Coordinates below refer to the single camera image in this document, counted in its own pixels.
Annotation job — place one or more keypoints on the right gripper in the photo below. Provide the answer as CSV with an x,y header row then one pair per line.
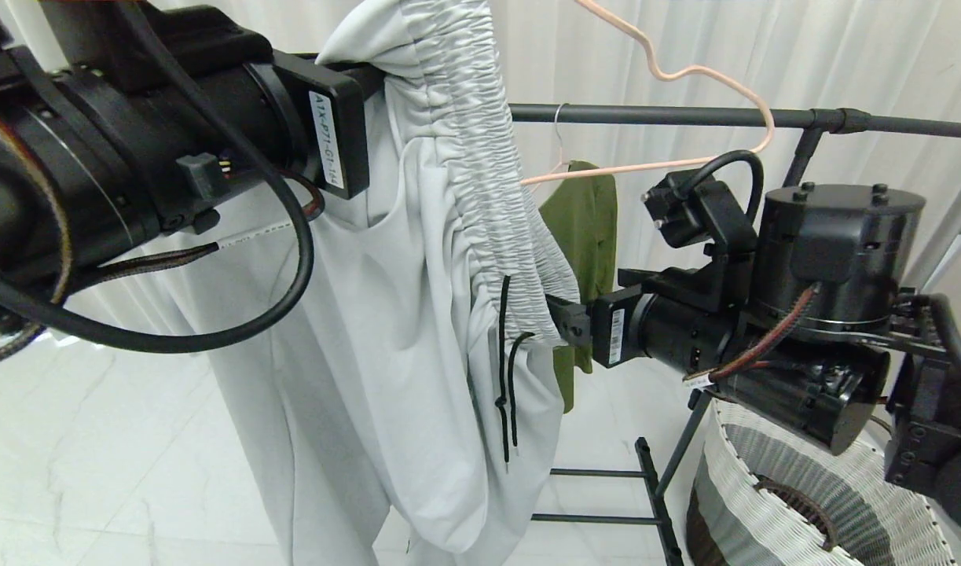
x,y
669,330

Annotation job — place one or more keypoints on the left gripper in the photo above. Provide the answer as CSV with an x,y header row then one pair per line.
x,y
339,134

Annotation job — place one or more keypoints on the green long-sleeved shirt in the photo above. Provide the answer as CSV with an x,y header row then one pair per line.
x,y
582,220

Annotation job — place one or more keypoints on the pink clothes hanger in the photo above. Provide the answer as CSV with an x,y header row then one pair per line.
x,y
755,102
557,134

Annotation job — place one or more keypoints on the pale grey shorts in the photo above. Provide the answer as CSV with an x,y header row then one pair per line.
x,y
386,354

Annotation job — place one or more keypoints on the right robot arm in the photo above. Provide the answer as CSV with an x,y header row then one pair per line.
x,y
841,251

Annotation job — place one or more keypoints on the black clothes rack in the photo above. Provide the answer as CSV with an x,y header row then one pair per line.
x,y
684,115

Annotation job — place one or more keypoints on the white laundry basket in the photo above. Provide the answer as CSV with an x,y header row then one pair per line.
x,y
731,503

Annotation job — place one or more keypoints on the white curtain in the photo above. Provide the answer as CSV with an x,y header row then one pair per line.
x,y
684,47

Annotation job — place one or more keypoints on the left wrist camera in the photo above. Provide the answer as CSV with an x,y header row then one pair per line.
x,y
205,39

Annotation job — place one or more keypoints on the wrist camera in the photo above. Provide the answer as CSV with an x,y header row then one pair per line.
x,y
205,39
696,208

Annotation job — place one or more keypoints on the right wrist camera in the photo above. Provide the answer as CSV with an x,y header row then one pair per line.
x,y
696,208

